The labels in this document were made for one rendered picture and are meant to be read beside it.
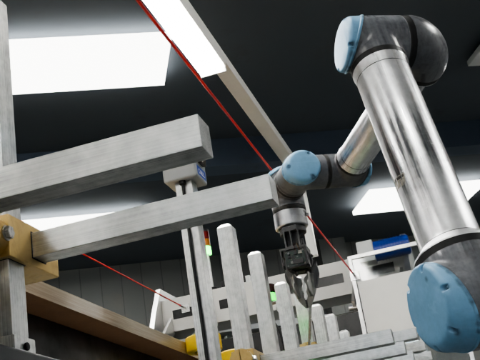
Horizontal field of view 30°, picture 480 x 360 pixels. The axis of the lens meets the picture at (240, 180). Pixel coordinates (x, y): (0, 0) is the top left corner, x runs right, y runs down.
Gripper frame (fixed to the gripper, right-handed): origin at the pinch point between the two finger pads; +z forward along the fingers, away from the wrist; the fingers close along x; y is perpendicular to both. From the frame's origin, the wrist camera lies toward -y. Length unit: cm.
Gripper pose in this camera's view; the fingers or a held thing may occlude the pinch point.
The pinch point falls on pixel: (307, 303)
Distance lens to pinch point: 237.6
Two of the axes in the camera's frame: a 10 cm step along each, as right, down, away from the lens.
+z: 1.5, 9.2, -3.6
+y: -2.8, -3.1, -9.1
